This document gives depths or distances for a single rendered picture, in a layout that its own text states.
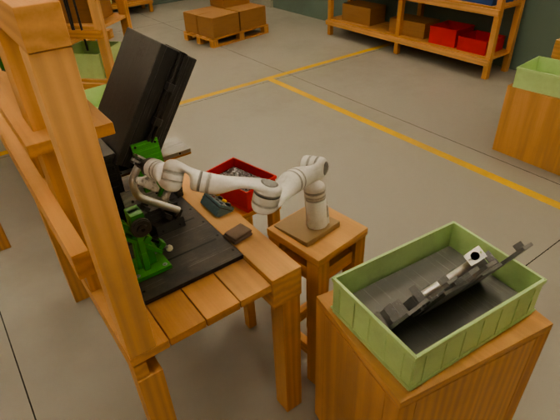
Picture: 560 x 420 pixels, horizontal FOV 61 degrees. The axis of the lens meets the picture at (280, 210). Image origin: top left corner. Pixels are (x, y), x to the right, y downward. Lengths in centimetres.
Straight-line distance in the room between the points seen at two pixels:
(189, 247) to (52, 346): 133
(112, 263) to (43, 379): 162
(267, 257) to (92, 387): 131
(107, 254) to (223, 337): 154
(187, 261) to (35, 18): 111
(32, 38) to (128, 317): 82
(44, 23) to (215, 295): 107
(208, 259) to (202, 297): 19
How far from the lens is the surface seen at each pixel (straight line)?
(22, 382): 297
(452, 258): 203
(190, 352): 277
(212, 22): 790
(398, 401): 161
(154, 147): 203
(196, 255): 193
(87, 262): 148
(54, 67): 114
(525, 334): 191
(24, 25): 111
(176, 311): 175
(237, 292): 177
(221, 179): 154
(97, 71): 468
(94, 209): 129
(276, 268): 182
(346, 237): 206
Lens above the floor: 212
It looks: 35 degrees down
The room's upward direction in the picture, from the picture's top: 2 degrees counter-clockwise
